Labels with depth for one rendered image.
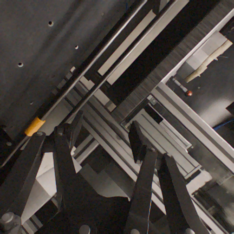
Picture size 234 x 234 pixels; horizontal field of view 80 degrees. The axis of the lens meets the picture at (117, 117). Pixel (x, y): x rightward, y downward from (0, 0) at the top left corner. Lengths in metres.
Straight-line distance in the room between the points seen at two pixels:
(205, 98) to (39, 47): 0.80
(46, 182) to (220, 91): 0.88
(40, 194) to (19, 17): 0.31
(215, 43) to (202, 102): 0.38
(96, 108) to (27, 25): 0.25
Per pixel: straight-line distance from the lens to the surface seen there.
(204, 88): 0.90
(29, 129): 0.30
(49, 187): 0.32
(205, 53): 0.67
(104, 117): 0.44
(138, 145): 0.18
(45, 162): 0.31
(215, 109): 0.92
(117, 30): 0.25
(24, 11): 0.33
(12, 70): 0.38
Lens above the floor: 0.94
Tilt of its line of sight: 6 degrees down
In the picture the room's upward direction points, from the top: 136 degrees clockwise
